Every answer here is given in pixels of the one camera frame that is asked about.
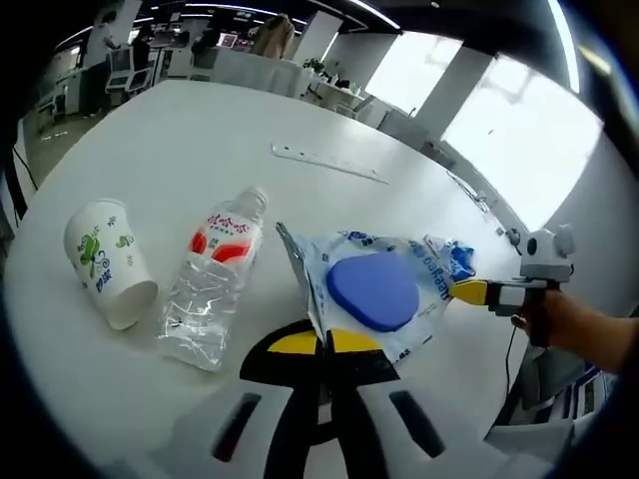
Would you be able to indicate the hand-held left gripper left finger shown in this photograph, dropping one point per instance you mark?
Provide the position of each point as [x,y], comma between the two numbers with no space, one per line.
[224,429]

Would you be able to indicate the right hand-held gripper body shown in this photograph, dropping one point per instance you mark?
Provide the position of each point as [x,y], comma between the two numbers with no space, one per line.
[546,254]

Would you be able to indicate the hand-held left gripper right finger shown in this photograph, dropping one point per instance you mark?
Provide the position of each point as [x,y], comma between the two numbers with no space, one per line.
[399,429]

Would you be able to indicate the blue rounded pad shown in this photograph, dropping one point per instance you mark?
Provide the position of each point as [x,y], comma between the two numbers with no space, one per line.
[372,292]

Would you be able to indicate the clear plastic water bottle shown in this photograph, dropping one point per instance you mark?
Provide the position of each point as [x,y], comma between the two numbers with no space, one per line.
[209,294]

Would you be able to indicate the blue white plastic bag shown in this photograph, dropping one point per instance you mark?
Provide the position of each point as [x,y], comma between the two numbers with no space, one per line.
[319,259]

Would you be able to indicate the white paper cup green print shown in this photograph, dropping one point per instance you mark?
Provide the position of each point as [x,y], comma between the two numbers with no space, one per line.
[105,259]

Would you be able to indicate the person's right hand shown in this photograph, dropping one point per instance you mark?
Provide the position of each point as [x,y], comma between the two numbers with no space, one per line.
[569,324]

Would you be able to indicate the large window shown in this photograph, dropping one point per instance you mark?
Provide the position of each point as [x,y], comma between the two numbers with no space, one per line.
[524,144]
[414,75]

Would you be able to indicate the grey chair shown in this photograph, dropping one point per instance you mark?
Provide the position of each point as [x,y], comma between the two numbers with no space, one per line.
[544,379]

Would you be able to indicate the grey seat back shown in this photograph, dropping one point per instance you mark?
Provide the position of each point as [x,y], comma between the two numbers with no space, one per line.
[404,125]

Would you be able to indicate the white flat strip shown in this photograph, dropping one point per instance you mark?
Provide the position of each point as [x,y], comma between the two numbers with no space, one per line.
[319,160]

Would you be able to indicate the long ceiling light strip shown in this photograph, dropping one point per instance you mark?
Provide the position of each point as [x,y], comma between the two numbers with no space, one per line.
[566,45]
[377,12]

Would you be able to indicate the green potted plant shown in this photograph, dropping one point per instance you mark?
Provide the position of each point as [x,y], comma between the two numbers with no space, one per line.
[313,64]

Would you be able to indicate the white low partition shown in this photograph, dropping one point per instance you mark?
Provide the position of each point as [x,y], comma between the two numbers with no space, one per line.
[254,72]

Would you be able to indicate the brown coat on stand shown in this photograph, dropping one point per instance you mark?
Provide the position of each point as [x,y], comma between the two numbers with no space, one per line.
[274,35]

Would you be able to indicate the white office chair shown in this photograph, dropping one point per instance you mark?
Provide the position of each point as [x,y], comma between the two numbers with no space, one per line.
[127,70]

